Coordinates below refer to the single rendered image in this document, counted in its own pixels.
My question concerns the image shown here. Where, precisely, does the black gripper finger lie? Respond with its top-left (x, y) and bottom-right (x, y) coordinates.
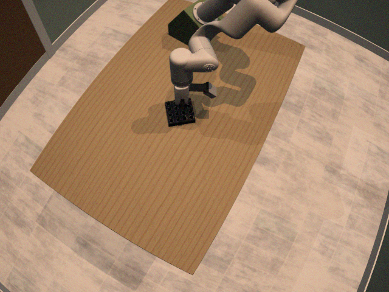
top-left (179, 99), bottom-right (187, 110)

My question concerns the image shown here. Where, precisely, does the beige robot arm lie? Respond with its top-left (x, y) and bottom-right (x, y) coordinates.
top-left (169, 0), bottom-right (298, 99)

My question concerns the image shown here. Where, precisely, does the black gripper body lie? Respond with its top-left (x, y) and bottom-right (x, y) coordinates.
top-left (174, 83), bottom-right (191, 105)

